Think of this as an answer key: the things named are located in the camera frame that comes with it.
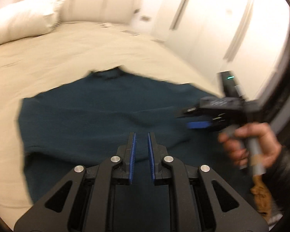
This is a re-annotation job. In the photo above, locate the dark teal knit sweater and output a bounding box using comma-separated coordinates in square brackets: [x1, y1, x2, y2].
[18, 67, 252, 206]

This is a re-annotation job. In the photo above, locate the person's right hand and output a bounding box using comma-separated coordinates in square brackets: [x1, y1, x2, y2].
[218, 123, 282, 169]

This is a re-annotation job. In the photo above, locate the black leather jacket sleeve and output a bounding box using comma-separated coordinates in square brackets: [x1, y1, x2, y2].
[262, 148, 290, 212]

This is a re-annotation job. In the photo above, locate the white wardrobe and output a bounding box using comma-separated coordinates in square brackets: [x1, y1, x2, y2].
[136, 0, 290, 99]

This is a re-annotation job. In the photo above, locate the brown cloth on floor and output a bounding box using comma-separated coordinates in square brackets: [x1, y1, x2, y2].
[250, 175, 272, 220]

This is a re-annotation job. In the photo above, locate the beige bed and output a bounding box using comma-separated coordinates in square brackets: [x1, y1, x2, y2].
[0, 22, 219, 223]

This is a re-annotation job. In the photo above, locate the cream padded headboard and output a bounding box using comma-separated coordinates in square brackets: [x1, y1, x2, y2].
[61, 0, 142, 24]

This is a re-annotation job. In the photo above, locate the white rolled duvet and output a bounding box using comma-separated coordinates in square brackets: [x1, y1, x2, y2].
[0, 0, 64, 45]

